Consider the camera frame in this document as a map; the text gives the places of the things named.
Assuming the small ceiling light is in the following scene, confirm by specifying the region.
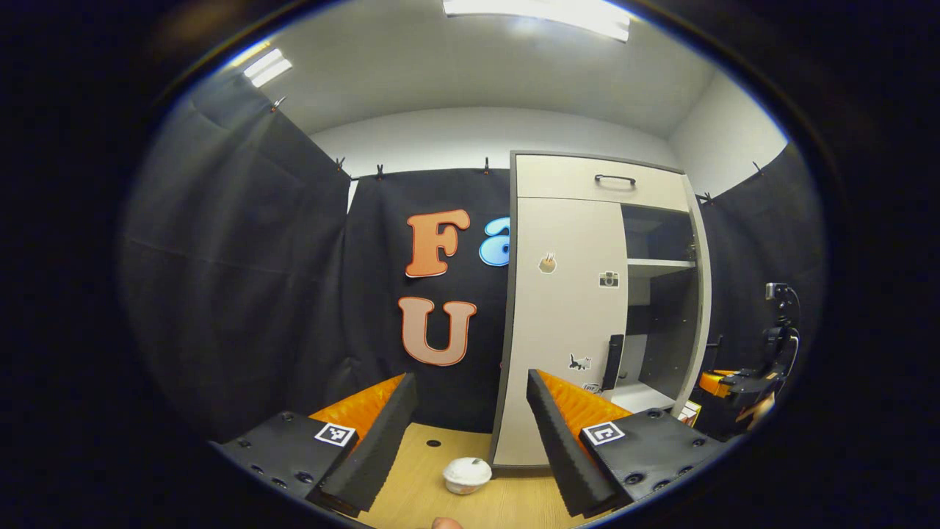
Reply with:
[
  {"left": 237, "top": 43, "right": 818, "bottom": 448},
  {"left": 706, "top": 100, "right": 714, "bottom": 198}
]
[{"left": 242, "top": 48, "right": 293, "bottom": 89}]

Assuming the beige cabinet drawer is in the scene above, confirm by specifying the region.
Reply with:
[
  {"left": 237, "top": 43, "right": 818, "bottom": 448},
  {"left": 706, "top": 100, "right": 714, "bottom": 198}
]
[{"left": 516, "top": 154, "right": 691, "bottom": 214}]

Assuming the black backdrop cloth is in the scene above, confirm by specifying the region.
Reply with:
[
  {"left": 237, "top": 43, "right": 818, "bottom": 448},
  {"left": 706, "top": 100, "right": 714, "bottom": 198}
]
[{"left": 117, "top": 66, "right": 827, "bottom": 442}]

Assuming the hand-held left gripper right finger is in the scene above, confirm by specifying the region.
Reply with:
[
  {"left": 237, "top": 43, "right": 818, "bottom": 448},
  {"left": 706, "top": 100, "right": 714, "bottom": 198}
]
[{"left": 527, "top": 367, "right": 735, "bottom": 519}]

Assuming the long ceiling light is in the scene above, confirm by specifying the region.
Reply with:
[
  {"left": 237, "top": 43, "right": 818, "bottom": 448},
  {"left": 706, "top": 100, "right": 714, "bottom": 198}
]
[{"left": 442, "top": 0, "right": 632, "bottom": 42}]

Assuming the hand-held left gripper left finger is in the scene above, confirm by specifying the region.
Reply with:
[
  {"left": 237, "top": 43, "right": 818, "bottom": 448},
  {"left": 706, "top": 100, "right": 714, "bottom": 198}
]
[{"left": 209, "top": 373, "right": 418, "bottom": 519}]

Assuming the beige cabinet door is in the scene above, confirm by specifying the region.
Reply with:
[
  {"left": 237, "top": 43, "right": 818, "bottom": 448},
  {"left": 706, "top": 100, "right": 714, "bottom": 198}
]
[
  {"left": 679, "top": 175, "right": 713, "bottom": 414},
  {"left": 495, "top": 197, "right": 629, "bottom": 467}
]

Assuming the white cabinet shelf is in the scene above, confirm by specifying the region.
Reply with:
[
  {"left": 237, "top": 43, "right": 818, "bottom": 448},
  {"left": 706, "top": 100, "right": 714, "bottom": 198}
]
[
  {"left": 627, "top": 257, "right": 697, "bottom": 279},
  {"left": 602, "top": 380, "right": 678, "bottom": 414}
]

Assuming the beige double-door shoe cabinet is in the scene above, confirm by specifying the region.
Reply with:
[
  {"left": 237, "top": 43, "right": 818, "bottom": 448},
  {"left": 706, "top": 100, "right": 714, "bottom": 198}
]
[{"left": 491, "top": 151, "right": 713, "bottom": 471}]

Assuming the white lidded bowl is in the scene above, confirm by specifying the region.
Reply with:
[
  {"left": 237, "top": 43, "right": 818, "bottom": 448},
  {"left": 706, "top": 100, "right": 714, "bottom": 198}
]
[{"left": 443, "top": 457, "right": 493, "bottom": 495}]

